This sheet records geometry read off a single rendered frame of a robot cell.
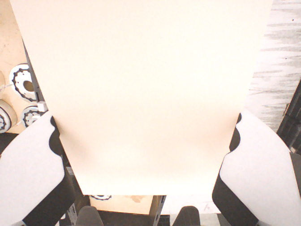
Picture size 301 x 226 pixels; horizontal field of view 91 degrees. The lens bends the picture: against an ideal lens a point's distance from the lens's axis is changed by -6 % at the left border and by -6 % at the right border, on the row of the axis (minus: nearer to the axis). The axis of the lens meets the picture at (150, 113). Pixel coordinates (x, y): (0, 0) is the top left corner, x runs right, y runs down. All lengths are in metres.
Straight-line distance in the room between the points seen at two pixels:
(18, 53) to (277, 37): 0.70
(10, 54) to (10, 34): 0.05
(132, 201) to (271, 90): 0.68
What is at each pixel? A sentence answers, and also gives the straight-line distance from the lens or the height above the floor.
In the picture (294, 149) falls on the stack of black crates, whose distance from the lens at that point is 1.29.
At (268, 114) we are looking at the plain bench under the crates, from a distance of 0.73.
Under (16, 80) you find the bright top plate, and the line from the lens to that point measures 0.48.
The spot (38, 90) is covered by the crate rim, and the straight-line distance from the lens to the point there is 0.37.
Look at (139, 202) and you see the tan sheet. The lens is 0.75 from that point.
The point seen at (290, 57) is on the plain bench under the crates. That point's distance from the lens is 0.68.
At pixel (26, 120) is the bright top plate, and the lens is 0.54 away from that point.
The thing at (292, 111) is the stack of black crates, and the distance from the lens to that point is 1.29.
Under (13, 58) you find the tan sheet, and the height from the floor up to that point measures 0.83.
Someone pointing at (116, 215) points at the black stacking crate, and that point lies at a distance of 0.83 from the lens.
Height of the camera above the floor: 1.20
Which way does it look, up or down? 60 degrees down
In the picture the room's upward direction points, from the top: 179 degrees counter-clockwise
